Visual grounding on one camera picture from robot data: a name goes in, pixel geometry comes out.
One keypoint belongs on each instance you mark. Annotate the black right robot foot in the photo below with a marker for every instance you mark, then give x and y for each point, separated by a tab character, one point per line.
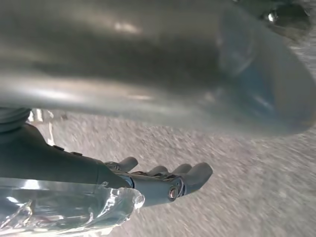
279	16

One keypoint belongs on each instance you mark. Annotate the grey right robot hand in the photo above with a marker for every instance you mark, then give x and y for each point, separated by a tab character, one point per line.
62	170

